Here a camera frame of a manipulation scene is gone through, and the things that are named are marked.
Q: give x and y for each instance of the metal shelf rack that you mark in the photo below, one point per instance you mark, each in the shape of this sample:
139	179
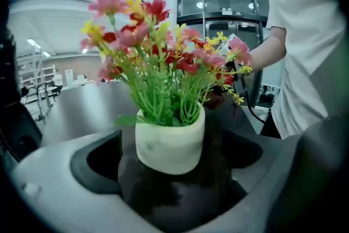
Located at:
38	82

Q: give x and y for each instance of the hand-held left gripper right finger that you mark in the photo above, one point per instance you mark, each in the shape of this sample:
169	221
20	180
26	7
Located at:
272	172

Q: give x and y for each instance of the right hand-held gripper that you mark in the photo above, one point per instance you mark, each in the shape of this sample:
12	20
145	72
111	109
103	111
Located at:
228	42

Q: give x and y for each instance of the person's white shirt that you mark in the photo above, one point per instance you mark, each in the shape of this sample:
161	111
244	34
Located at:
302	43

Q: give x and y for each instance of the person's right forearm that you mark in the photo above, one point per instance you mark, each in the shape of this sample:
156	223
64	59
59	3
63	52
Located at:
268	54

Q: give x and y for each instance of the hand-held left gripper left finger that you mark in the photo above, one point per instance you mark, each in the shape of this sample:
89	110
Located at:
51	188

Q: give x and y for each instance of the black equipment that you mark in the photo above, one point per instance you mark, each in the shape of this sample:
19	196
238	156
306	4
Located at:
16	128

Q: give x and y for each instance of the white flower pot with flowers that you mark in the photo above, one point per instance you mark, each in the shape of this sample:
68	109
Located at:
169	144

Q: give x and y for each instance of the white upright box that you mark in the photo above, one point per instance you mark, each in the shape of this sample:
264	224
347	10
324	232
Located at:
69	78

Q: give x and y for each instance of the black framed glass door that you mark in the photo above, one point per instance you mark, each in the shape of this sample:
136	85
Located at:
229	0

